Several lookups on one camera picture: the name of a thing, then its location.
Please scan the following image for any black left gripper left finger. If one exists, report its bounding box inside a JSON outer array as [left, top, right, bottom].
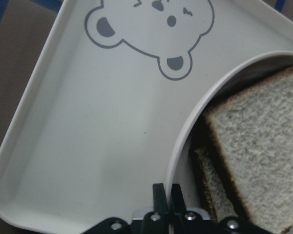
[[152, 183, 169, 215]]

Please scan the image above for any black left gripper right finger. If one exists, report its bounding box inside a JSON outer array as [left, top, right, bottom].
[[170, 184, 187, 215]]

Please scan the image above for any bread slice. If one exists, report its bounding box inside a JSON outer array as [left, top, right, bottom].
[[189, 146, 239, 223], [203, 67, 293, 234]]

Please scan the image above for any white round plate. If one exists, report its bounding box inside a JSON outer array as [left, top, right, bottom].
[[166, 50, 293, 234]]

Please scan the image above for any white bear tray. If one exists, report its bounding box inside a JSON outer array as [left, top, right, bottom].
[[0, 0, 293, 234]]

